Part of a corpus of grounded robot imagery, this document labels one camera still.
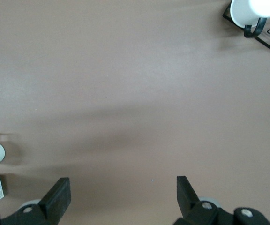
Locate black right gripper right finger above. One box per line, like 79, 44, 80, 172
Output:
173, 175, 270, 225

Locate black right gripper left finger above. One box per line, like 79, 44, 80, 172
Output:
0, 177, 71, 225

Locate white mug with black handle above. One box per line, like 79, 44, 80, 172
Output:
229, 0, 270, 38

